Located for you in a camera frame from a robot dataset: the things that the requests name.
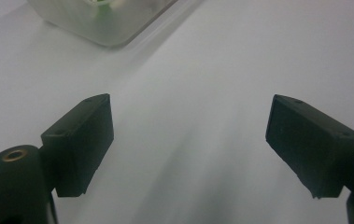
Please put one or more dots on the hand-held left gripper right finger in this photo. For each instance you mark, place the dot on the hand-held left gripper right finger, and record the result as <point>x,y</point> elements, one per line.
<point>311,149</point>

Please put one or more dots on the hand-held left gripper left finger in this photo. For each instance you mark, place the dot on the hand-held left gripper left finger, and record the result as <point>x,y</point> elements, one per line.
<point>78,146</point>

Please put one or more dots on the clear plastic container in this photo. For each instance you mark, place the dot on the clear plastic container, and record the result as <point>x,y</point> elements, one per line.
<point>103,28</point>

